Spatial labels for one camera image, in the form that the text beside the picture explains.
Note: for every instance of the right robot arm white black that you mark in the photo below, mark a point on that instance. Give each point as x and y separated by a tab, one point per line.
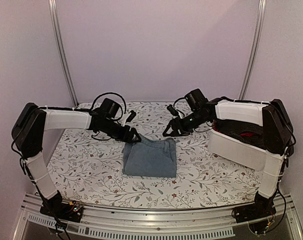
257	113

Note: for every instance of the right aluminium frame post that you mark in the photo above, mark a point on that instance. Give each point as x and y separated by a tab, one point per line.
254	48

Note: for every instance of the black striped garment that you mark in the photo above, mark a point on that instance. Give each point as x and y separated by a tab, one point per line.
274	137

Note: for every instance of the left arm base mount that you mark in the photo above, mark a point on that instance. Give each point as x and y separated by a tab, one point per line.
55	207

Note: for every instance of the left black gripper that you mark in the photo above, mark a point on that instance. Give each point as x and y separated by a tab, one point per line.
123	136

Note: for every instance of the red garment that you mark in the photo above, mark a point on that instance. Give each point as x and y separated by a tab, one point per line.
233	128

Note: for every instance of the left aluminium frame post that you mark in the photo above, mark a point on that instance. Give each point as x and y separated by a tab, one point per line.
61	50

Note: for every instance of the white plastic laundry basket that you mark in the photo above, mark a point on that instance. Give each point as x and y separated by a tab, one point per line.
242	153

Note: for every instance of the aluminium front rail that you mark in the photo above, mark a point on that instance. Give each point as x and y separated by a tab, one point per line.
118	223

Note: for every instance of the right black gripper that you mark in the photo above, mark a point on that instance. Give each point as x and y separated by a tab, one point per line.
184	132

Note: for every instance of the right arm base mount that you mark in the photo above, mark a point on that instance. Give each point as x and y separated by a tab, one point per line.
261	208

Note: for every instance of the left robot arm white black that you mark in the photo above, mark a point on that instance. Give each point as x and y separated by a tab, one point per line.
28	134

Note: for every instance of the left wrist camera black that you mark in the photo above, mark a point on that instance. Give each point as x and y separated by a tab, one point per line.
114	111

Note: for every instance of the light blue denim skirt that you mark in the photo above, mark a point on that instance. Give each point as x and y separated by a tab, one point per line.
150	158

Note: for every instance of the aluminium frame post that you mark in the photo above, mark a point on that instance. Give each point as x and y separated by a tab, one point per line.
254	48
61	50

